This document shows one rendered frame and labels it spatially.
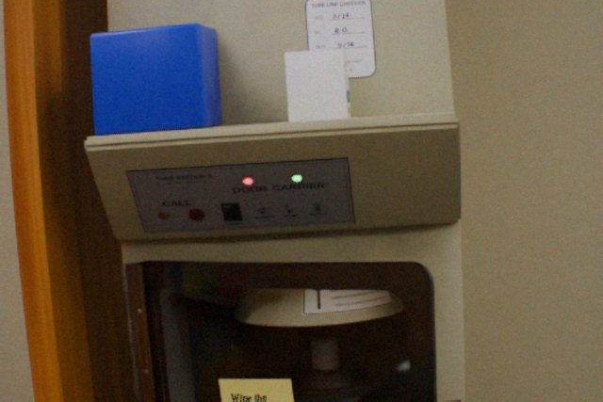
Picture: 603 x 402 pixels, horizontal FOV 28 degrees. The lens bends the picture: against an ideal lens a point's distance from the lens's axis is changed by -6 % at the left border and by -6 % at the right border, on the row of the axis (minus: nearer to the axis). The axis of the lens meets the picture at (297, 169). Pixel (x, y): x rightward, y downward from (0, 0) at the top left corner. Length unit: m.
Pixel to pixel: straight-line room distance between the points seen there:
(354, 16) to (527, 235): 0.54
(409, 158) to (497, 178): 0.54
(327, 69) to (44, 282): 0.32
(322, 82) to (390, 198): 0.12
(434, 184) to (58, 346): 0.37
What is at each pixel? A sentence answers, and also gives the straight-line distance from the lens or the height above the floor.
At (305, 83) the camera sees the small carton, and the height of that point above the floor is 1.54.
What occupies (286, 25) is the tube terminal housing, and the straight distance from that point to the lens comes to 1.16.
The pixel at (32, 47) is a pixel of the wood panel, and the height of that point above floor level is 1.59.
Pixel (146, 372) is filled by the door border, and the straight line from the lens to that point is 1.19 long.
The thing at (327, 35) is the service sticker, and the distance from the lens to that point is 1.16.
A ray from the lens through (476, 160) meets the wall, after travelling 1.59.
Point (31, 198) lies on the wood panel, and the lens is 1.12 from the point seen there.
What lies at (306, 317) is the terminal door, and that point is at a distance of 1.09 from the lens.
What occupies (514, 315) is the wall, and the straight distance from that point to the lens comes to 1.62.
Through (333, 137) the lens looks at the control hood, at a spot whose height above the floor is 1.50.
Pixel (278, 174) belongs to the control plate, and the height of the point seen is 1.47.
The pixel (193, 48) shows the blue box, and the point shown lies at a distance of 1.07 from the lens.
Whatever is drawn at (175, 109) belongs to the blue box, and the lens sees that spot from 1.07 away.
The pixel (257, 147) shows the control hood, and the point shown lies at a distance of 1.06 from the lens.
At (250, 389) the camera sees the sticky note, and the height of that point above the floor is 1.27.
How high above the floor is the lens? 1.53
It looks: 3 degrees down
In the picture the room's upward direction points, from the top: 4 degrees counter-clockwise
